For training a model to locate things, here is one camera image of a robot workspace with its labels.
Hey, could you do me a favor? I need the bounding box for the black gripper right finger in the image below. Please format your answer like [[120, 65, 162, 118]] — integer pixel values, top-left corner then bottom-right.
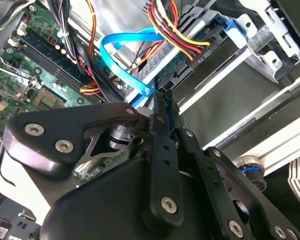
[[165, 89, 300, 240]]

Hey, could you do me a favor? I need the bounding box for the red yellow black power wire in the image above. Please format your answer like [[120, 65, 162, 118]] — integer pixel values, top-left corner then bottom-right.
[[141, 0, 216, 71]]

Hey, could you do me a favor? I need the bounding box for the blue disk wire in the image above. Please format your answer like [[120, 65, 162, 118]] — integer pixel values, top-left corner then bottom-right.
[[99, 27, 174, 118]]

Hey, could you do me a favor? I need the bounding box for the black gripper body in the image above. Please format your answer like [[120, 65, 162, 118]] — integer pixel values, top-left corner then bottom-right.
[[39, 154, 227, 240]]

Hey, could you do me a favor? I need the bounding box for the hard disk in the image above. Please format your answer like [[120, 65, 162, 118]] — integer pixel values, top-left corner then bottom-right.
[[126, 19, 243, 108]]

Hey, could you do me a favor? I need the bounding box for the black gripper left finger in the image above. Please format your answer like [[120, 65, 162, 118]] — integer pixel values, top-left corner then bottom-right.
[[1, 91, 186, 228]]

